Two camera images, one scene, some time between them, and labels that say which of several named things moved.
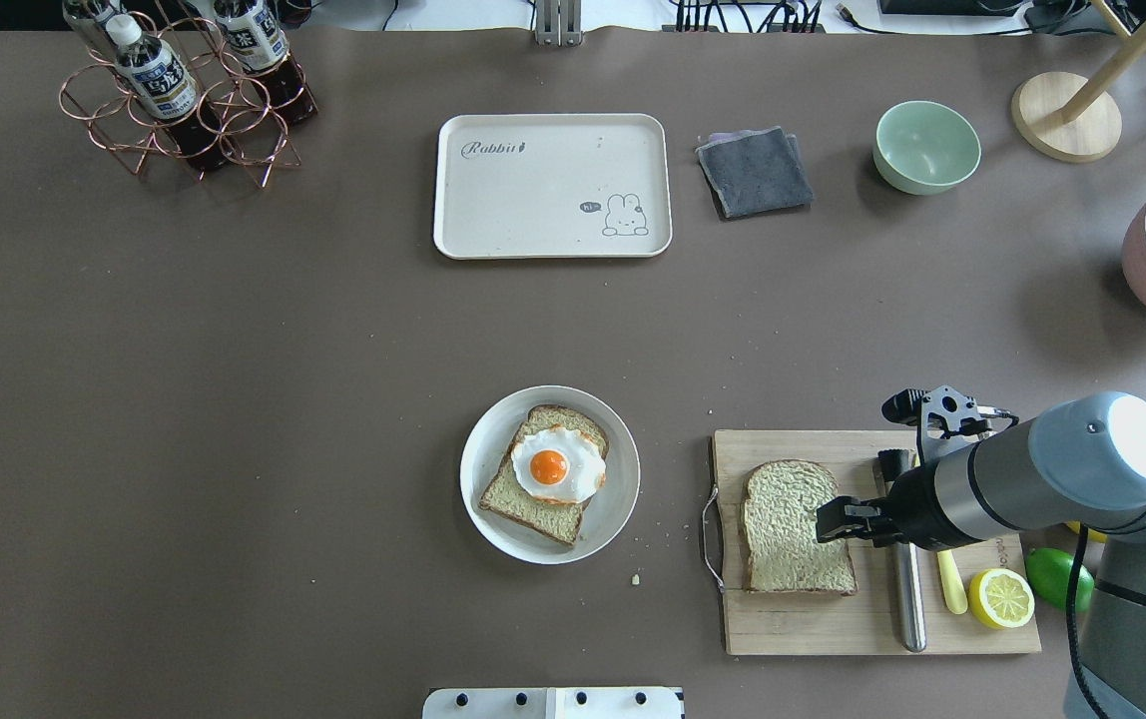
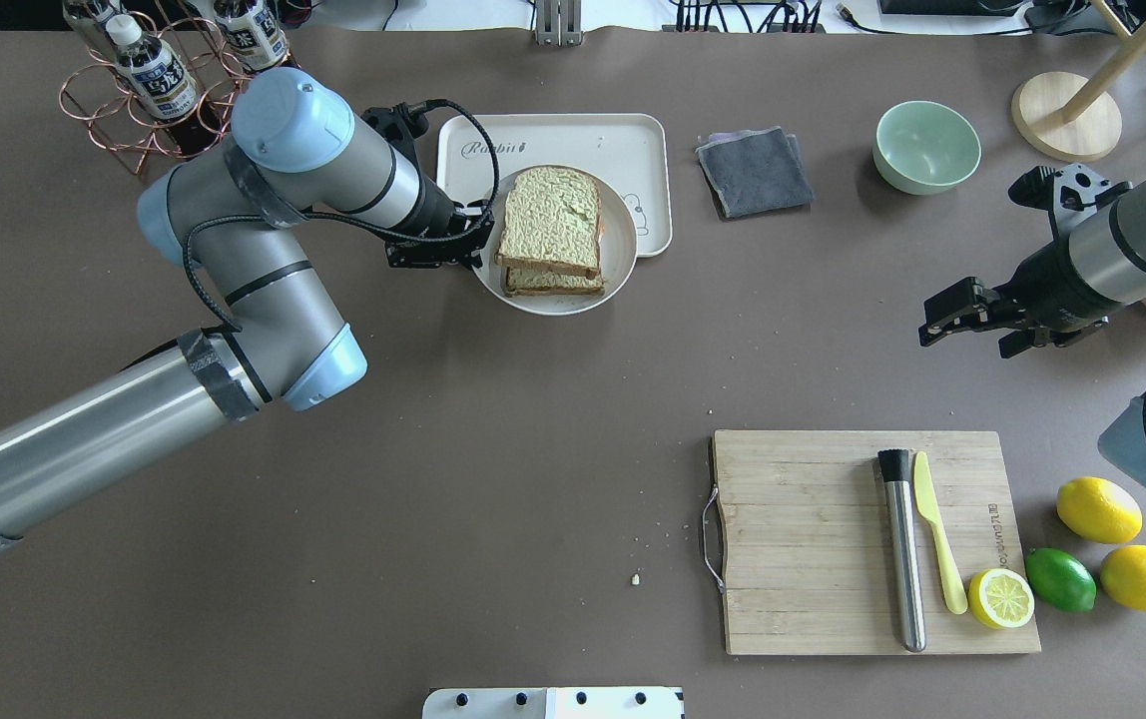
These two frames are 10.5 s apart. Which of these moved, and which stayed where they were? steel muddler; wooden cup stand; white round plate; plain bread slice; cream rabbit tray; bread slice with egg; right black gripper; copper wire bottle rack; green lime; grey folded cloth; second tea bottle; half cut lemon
Moved: right black gripper; bread slice with egg; white round plate; plain bread slice
Stayed: cream rabbit tray; green lime; grey folded cloth; second tea bottle; copper wire bottle rack; wooden cup stand; steel muddler; half cut lemon
